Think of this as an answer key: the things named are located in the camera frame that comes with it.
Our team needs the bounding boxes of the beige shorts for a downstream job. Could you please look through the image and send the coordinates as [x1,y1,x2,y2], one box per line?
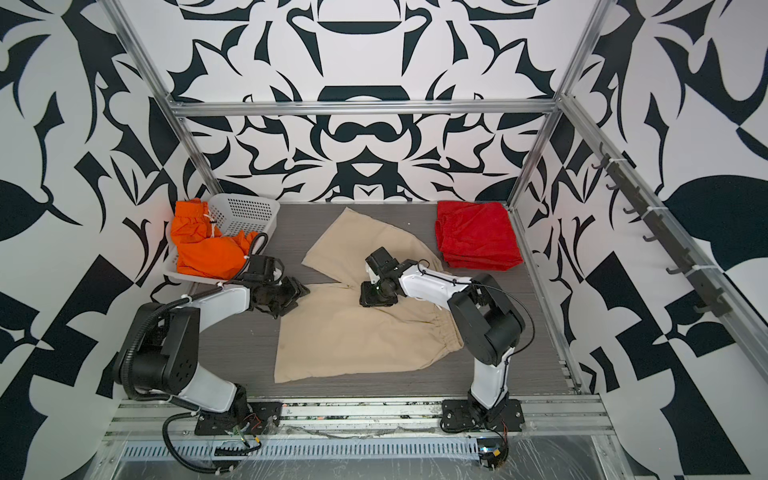
[274,208,464,383]

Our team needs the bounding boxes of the red shorts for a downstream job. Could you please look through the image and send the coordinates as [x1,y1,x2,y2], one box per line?
[435,201,523,271]

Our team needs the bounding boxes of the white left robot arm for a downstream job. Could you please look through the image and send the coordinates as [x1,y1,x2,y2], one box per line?
[113,255,310,422]

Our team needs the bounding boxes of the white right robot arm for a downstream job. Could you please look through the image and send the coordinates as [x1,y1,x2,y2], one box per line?
[360,247,525,416]

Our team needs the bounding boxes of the orange shorts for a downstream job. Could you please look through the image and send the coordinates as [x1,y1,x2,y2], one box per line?
[170,199,261,280]

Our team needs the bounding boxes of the white plastic laundry basket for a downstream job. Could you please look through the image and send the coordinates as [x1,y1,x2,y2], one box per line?
[163,194,280,284]

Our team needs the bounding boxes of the black hook rack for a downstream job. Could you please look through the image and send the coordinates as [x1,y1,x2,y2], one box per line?
[592,143,733,318]

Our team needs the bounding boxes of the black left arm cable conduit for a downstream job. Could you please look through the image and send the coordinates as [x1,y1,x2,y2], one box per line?
[116,230,271,475]

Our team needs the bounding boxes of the white orange shorts drawstring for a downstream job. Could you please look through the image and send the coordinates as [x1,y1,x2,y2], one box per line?
[203,213,216,238]

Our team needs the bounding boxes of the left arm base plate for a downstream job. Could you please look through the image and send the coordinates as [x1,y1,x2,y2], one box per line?
[194,401,283,436]

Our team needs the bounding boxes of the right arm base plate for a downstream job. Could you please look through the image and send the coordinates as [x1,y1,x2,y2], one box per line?
[439,395,525,434]

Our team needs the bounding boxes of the white slotted cable duct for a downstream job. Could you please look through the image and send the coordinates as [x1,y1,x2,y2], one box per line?
[122,438,480,461]

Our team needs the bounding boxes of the aluminium mounting rail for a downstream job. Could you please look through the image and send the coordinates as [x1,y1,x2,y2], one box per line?
[104,394,616,442]

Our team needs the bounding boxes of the aluminium frame horizontal bar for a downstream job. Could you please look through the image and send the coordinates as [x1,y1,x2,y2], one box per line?
[173,99,552,118]

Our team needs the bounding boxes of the aluminium frame right post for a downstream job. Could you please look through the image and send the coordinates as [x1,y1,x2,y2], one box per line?
[506,0,616,211]

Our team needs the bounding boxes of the aluminium frame post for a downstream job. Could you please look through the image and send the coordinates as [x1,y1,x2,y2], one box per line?
[99,0,223,195]
[506,0,616,211]

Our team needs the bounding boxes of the aluminium frame right side bar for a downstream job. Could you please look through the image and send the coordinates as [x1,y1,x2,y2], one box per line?
[556,94,767,377]

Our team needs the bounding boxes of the aluminium frame left post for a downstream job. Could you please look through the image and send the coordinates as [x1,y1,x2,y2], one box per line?
[99,0,223,195]

